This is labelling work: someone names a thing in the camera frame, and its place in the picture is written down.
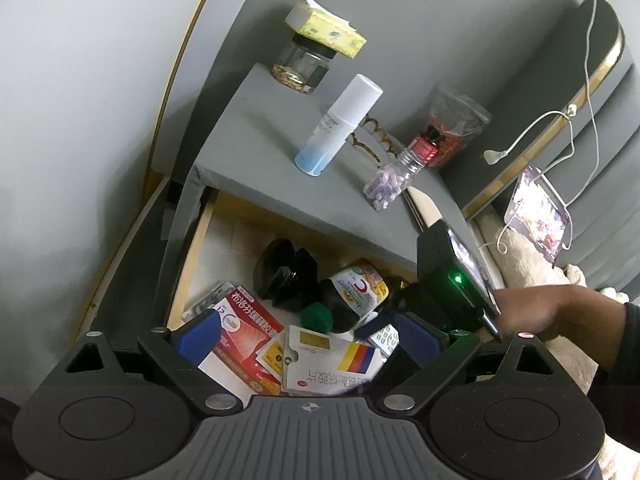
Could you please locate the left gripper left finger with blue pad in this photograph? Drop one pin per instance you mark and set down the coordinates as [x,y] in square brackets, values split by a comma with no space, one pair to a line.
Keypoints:
[176,356]

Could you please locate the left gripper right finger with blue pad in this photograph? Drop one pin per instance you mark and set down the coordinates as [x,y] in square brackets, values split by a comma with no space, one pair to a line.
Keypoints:
[441,358]

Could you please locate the grey drawer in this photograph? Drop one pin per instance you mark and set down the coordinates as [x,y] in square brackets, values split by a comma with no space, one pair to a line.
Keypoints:
[229,235]

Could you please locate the pink pill bottle silver lid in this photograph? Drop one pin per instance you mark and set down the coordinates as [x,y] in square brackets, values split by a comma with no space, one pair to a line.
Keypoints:
[392,179]

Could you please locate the white blue spray bottle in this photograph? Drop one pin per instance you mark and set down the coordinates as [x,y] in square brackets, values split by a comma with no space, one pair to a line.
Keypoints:
[340,120]

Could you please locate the person's right forearm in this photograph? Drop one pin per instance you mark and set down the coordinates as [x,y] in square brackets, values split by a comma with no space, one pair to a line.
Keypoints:
[599,327]

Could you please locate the person's right hand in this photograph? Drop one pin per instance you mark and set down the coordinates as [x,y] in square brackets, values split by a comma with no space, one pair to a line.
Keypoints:
[546,311]

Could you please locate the blister pack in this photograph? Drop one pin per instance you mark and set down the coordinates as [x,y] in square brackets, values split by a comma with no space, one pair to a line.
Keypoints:
[208,301]

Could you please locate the red medicine box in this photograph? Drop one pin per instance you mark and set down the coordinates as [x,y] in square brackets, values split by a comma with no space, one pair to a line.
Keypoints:
[246,326]

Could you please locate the beige fluffy blanket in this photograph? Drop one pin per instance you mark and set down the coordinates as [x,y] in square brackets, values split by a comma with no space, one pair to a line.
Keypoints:
[522,266]

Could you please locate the dark vitamin C bottle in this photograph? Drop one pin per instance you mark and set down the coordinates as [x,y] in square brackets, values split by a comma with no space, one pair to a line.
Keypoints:
[339,302]

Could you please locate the white medicine box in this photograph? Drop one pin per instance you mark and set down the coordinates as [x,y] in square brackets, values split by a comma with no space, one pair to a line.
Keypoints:
[316,364]

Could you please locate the black crumpled bag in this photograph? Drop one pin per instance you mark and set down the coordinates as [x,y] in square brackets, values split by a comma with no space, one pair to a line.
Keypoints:
[285,276]

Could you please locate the smartphone with lit screen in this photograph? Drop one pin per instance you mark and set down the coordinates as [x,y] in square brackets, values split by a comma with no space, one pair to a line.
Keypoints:
[537,212]

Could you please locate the red label supplement bottle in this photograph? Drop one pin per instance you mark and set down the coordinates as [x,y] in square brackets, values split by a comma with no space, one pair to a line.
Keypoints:
[426,145]

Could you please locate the bag of red dried goods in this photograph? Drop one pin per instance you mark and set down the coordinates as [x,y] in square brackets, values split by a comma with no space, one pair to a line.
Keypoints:
[458,118]

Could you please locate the brown wavy headband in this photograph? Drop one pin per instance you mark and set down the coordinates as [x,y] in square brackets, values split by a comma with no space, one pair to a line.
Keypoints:
[375,142]

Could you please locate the clear jar black lid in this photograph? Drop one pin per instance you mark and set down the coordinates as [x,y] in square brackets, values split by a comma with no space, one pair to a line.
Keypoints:
[303,64]

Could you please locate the yellow tissue pack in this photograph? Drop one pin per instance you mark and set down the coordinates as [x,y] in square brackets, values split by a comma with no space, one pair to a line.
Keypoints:
[312,21]

